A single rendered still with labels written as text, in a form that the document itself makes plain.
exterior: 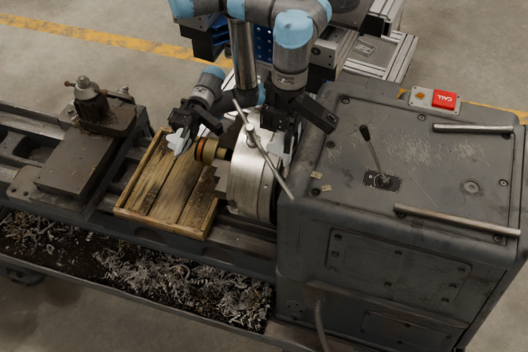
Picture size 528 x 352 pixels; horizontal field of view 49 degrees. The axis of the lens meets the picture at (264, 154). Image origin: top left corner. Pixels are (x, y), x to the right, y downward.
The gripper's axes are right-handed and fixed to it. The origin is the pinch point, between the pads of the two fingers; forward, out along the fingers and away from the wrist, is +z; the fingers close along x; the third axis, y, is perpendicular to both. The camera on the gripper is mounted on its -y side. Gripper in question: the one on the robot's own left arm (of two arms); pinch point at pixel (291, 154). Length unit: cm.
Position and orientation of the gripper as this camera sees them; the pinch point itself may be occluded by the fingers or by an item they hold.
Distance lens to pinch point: 137.3
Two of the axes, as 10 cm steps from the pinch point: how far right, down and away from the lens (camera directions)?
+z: -0.4, 7.4, 6.7
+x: -3.1, 6.3, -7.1
